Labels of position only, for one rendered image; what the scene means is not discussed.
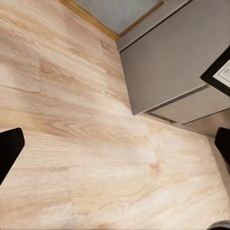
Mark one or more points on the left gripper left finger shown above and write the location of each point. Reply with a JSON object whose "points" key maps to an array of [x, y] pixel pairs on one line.
{"points": [[11, 144]]}

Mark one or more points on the poster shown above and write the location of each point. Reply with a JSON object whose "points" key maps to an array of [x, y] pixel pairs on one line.
{"points": [[218, 74]]}

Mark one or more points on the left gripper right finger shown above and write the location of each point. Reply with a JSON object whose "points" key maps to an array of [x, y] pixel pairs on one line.
{"points": [[222, 142]]}

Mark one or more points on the dishwasher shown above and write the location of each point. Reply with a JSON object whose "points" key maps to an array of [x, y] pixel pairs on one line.
{"points": [[193, 105]]}

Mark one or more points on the fixed window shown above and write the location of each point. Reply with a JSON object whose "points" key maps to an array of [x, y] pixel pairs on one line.
{"points": [[113, 17]]}

